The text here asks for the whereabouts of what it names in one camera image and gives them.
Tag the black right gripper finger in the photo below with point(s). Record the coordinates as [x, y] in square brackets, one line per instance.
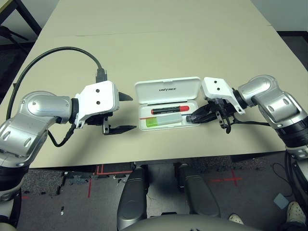
[204, 110]
[205, 119]

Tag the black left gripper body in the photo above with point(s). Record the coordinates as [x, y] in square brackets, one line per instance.
[96, 120]

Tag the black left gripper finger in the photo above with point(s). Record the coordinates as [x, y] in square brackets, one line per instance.
[120, 129]
[124, 97]

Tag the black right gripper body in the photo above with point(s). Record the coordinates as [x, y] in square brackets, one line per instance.
[222, 108]

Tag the black marker with red cap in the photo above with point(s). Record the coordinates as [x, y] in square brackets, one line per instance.
[168, 110]

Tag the white plastic pencil case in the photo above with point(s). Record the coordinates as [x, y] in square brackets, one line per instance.
[168, 96]

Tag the green and clear eraser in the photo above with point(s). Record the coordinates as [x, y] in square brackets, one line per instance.
[163, 120]

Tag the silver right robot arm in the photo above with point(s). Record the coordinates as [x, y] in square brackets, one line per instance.
[264, 86]

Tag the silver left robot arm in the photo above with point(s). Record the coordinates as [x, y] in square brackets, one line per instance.
[36, 108]

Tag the dark grey robot left leg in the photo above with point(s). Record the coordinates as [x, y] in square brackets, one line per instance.
[132, 199]

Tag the dark grey robot leg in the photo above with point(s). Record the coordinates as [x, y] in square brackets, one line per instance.
[132, 199]
[199, 197]

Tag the dark grey robot right leg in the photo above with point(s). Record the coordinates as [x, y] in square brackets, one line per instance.
[199, 197]

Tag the white clog shoe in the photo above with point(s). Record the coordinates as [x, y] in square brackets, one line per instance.
[296, 211]
[235, 218]

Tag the grey robot torso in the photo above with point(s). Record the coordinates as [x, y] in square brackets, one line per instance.
[187, 223]

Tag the blue grey square pad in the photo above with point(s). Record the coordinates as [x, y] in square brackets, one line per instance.
[281, 201]

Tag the black tripod rod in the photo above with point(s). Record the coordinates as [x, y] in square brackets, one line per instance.
[13, 33]

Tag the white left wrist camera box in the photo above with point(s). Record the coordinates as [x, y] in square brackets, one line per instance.
[98, 101]

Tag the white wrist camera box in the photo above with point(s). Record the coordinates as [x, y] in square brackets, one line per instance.
[98, 101]
[216, 89]

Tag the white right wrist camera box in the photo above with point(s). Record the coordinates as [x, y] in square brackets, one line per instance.
[216, 89]

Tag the black metal table frame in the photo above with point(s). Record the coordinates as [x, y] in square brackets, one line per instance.
[32, 21]

